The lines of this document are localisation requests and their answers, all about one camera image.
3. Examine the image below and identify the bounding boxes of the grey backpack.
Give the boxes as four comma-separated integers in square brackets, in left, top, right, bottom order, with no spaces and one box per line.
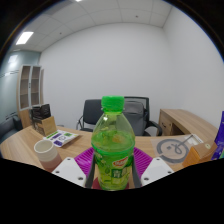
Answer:
[123,100,148,135]

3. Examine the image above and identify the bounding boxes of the wooden side desk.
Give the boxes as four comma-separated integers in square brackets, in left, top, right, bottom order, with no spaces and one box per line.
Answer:
[156,108,219,141]

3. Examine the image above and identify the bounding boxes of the stack of dark boxes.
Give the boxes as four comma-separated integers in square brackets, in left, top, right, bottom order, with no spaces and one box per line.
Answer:
[29,103,53,129]

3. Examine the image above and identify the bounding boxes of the tan cardboard box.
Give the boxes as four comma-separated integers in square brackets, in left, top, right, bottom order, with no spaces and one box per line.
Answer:
[34,115,58,137]

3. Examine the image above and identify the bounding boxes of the wooden glass-door cabinet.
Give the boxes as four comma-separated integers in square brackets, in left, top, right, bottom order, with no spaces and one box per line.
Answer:
[16,64,45,129]

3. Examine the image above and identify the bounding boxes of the black mesh office chair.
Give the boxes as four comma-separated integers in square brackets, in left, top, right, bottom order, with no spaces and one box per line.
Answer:
[123,96,163,137]

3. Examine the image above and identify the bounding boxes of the black padded office chair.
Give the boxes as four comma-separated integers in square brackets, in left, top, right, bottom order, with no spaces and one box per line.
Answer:
[75,98,104,133]

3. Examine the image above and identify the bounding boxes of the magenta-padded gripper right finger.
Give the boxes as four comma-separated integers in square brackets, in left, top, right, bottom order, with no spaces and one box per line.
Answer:
[131,147,175,188]

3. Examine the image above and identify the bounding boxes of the white and brown ribbed cup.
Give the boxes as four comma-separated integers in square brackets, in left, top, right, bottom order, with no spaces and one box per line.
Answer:
[33,139,63,173]

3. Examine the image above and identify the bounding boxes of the green and purple printed leaflet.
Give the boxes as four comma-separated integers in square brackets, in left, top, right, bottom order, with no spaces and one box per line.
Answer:
[42,129,80,148]

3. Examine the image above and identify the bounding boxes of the green drink bottle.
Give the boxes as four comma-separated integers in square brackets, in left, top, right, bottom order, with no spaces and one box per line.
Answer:
[90,95,136,192]

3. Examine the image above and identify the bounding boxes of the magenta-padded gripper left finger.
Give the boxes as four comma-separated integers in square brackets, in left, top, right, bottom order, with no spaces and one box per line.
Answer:
[51,147,96,189]

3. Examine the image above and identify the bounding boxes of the purple flat package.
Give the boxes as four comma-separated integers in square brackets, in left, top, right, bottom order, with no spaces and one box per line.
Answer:
[213,110,224,161]

